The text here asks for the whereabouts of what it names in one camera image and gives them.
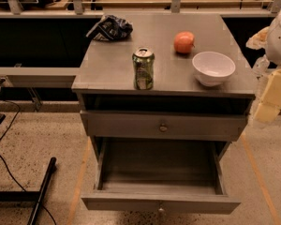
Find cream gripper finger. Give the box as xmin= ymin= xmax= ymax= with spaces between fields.
xmin=254 ymin=68 xmax=281 ymax=124

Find green soda can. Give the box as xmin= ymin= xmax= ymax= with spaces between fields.
xmin=132 ymin=47 xmax=155 ymax=90

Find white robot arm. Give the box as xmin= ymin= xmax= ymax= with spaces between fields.
xmin=246 ymin=10 xmax=281 ymax=124

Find grey wooden drawer cabinet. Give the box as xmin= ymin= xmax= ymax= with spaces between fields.
xmin=71 ymin=13 xmax=266 ymax=216

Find open grey middle drawer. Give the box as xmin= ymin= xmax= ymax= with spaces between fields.
xmin=81 ymin=138 xmax=240 ymax=214

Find closed grey upper drawer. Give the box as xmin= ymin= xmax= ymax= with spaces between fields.
xmin=81 ymin=111 xmax=247 ymax=142

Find clear sanitizer bottle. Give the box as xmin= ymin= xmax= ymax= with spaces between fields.
xmin=252 ymin=55 xmax=270 ymax=77

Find white bowl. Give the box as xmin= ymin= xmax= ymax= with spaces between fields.
xmin=192 ymin=52 xmax=236 ymax=87

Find red apple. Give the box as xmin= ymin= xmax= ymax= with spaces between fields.
xmin=174 ymin=31 xmax=195 ymax=54

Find crumpled dark chip bag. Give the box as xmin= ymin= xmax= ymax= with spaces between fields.
xmin=86 ymin=15 xmax=133 ymax=41

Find black metal stand base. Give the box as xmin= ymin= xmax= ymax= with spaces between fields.
xmin=0 ymin=103 xmax=58 ymax=225

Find black floor cable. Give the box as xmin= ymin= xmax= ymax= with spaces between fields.
xmin=0 ymin=99 xmax=58 ymax=225

